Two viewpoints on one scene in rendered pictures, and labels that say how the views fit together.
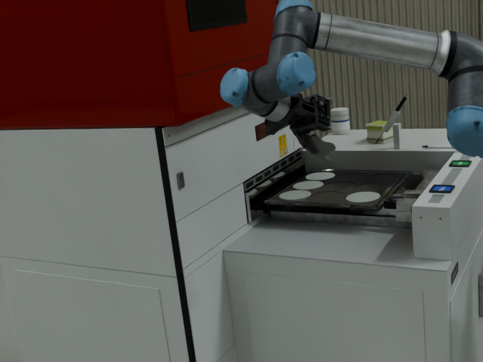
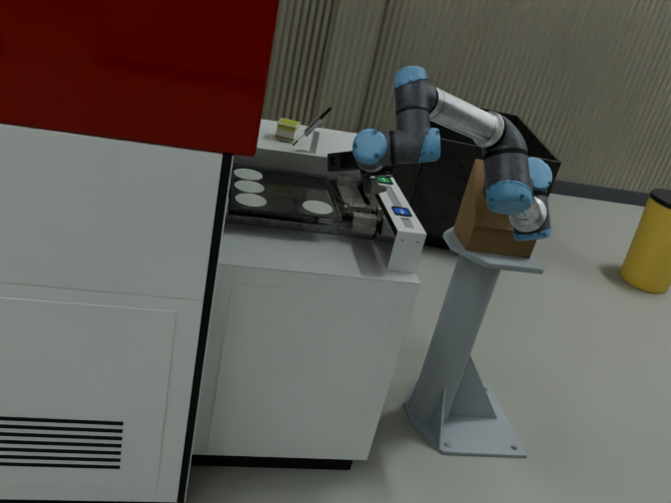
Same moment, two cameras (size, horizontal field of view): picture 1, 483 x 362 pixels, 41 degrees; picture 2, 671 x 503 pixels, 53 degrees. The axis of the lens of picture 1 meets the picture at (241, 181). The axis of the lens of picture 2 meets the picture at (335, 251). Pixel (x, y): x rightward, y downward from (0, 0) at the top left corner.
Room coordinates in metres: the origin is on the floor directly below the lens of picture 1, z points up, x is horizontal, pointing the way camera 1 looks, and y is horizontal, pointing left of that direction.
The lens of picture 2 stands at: (0.33, 1.00, 1.77)
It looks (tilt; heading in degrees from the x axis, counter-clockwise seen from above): 27 degrees down; 315
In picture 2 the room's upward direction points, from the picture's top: 13 degrees clockwise
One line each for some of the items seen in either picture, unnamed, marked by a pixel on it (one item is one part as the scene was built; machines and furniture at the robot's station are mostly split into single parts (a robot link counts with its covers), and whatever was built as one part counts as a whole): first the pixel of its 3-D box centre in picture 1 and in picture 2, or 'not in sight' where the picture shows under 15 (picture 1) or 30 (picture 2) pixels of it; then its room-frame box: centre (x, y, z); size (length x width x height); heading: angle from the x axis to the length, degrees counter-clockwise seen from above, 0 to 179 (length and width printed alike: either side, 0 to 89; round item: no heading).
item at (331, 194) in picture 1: (339, 187); (281, 191); (1.97, -0.31, 0.90); 0.34 x 0.34 x 0.01; 60
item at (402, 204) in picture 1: (411, 205); (363, 219); (1.72, -0.47, 0.89); 0.08 x 0.03 x 0.03; 60
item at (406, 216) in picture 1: (425, 197); (353, 207); (1.85, -0.55, 0.87); 0.36 x 0.08 x 0.03; 150
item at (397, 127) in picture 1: (392, 128); (311, 134); (2.13, -0.53, 1.03); 0.06 x 0.04 x 0.13; 60
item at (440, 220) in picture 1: (453, 200); (386, 214); (1.73, -0.59, 0.89); 0.55 x 0.09 x 0.14; 150
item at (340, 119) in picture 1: (340, 121); not in sight; (2.49, -0.41, 1.01); 0.07 x 0.07 x 0.10
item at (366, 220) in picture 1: (346, 218); (299, 225); (1.84, -0.30, 0.84); 0.50 x 0.02 x 0.03; 60
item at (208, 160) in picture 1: (245, 164); (219, 170); (1.92, -0.02, 1.02); 0.81 x 0.03 x 0.40; 150
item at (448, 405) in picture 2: not in sight; (479, 337); (1.49, -1.03, 0.41); 0.51 x 0.44 x 0.82; 60
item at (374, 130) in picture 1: (380, 131); (287, 130); (2.26, -0.52, 1.00); 0.07 x 0.07 x 0.07; 41
